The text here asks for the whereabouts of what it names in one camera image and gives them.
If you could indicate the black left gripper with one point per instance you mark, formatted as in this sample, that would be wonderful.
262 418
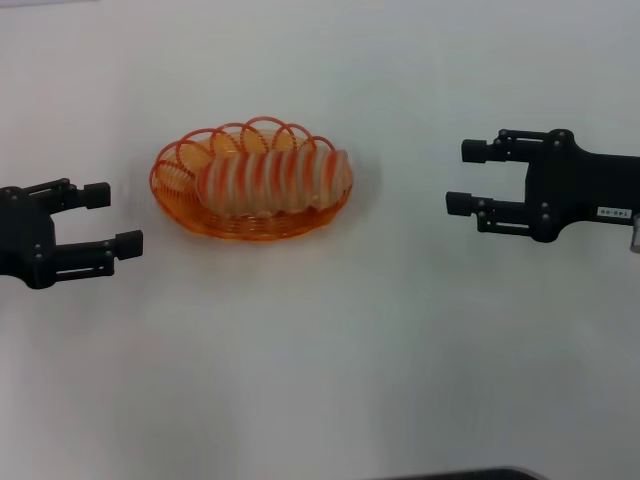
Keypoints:
25 235

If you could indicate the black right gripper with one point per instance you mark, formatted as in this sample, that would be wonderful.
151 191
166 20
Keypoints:
585 185

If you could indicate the orange white striped bread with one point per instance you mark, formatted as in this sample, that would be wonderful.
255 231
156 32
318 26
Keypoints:
275 180

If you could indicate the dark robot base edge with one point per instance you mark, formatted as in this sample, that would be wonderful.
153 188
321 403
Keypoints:
465 474

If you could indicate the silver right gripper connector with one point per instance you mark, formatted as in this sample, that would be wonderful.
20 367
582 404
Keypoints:
635 232

